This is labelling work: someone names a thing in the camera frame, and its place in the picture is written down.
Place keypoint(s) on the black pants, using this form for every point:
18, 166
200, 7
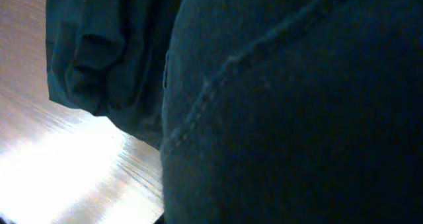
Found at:
264, 111

